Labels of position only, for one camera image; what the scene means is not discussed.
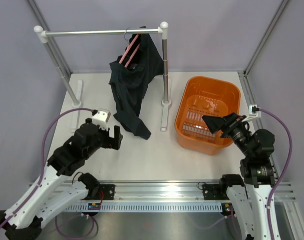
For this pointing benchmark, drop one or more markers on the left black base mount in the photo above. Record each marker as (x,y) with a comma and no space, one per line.
(103,191)

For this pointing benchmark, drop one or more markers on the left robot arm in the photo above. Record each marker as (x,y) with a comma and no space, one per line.
(26,219)

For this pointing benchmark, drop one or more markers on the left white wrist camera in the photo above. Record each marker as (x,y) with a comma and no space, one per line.
(101,118)

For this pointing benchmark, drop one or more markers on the white slotted cable duct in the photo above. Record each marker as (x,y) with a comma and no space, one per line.
(146,207)

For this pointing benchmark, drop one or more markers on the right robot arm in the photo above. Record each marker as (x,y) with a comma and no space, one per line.
(249,192)

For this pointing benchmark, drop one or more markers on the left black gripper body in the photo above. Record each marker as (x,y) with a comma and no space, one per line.
(103,140)

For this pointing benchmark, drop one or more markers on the dark navy shorts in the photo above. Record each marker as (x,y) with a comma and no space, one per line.
(129,85)

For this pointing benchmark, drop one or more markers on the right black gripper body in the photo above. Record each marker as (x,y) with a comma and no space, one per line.
(235,123)

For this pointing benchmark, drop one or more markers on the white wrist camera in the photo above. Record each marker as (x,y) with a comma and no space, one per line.
(101,118)
(254,113)

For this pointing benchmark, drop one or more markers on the pink clothes hanger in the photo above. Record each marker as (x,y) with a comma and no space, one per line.
(130,51)

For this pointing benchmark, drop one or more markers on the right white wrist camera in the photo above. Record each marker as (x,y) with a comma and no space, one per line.
(254,113)

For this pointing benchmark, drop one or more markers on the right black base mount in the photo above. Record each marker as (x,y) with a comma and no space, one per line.
(213,192)

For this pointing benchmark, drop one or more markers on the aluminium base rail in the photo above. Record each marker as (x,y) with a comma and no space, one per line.
(168,191)

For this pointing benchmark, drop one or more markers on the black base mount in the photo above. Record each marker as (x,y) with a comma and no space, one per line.
(213,192)
(103,191)

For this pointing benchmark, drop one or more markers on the orange plastic basket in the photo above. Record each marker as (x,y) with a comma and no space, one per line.
(205,96)

